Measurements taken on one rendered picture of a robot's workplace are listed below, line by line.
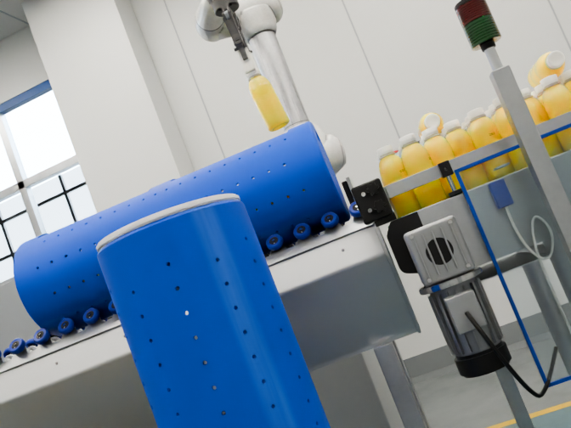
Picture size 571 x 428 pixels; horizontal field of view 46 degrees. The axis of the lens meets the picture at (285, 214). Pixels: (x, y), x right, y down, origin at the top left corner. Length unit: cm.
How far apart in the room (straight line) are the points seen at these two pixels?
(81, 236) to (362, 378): 97
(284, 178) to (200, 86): 323
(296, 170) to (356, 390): 83
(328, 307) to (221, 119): 321
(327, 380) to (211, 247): 116
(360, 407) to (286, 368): 107
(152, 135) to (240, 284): 352
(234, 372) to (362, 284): 62
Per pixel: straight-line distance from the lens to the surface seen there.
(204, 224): 114
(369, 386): 220
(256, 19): 253
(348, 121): 453
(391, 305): 169
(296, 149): 169
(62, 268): 185
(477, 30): 147
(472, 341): 145
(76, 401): 189
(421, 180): 158
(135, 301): 116
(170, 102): 492
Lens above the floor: 84
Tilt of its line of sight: 6 degrees up
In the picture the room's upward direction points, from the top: 21 degrees counter-clockwise
